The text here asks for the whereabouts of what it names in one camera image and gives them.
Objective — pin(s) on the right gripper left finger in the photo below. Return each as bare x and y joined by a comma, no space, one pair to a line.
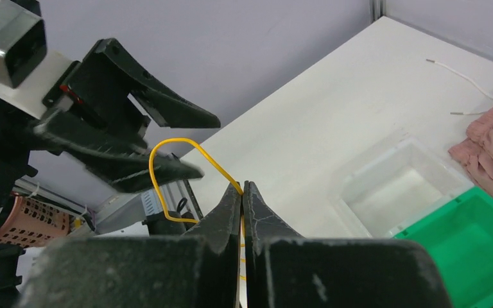
199,268

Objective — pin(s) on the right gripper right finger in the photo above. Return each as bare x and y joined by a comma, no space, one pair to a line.
285,269

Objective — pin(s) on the pink perforated basket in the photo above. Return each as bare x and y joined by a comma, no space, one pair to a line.
32,223

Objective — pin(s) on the white plastic bin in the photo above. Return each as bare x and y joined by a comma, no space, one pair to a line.
393,185

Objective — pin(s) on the green plastic bin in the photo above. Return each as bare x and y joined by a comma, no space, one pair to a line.
459,238

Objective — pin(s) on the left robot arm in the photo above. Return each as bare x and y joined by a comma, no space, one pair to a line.
17,139

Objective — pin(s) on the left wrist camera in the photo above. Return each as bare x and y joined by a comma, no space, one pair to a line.
22,40

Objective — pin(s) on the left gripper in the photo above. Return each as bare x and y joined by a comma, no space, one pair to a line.
92,118

